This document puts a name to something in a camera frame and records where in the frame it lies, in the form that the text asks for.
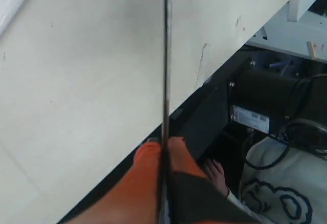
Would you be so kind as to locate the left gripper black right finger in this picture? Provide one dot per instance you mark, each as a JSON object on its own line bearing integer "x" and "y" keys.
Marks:
{"x": 192, "y": 197}

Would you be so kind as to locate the left gripper orange taped left finger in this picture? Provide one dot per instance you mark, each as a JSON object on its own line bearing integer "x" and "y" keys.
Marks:
{"x": 134, "y": 199}

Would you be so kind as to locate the thin metal skewer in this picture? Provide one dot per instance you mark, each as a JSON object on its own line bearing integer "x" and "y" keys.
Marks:
{"x": 163, "y": 215}

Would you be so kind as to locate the bare human foot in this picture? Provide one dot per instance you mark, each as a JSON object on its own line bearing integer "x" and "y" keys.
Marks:
{"x": 216, "y": 175}

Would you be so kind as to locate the white printed cloth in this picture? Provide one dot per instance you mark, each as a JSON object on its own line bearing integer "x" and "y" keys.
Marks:
{"x": 293, "y": 191}

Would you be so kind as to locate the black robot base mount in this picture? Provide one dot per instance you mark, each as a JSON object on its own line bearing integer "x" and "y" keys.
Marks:
{"x": 290, "y": 110}

